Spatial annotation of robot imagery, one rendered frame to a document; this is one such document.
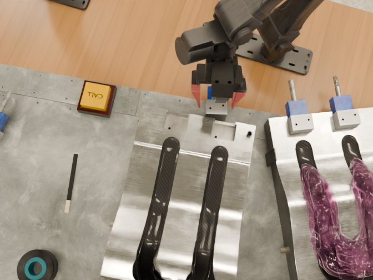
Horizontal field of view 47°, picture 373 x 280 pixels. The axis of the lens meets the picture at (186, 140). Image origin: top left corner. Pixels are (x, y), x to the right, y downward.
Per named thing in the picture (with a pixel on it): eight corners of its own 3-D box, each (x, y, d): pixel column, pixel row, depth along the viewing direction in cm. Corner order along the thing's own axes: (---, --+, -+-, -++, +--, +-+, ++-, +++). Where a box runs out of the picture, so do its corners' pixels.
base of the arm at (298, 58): (316, 63, 101) (322, 37, 103) (235, 39, 102) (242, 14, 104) (306, 76, 109) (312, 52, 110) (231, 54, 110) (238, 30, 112)
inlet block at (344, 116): (321, 81, 105) (328, 72, 100) (341, 79, 105) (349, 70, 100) (331, 132, 102) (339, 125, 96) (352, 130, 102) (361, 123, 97)
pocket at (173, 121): (167, 114, 100) (166, 109, 96) (189, 118, 99) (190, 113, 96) (163, 133, 98) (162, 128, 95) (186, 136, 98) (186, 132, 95)
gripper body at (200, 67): (242, 89, 94) (246, 61, 88) (196, 87, 94) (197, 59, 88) (240, 71, 98) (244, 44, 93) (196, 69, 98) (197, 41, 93)
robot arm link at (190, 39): (187, 78, 87) (203, 45, 76) (170, 43, 89) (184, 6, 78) (235, 63, 91) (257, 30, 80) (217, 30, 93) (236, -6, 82)
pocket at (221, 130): (212, 123, 99) (213, 118, 96) (235, 126, 99) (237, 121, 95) (209, 141, 98) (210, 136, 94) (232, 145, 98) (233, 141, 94)
